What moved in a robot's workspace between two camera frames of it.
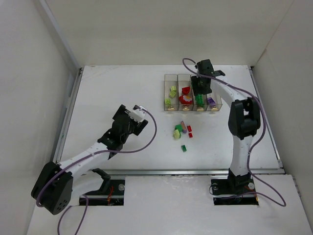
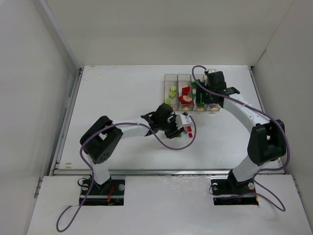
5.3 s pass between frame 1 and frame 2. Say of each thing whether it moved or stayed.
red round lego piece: stayed
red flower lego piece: stayed
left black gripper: moved
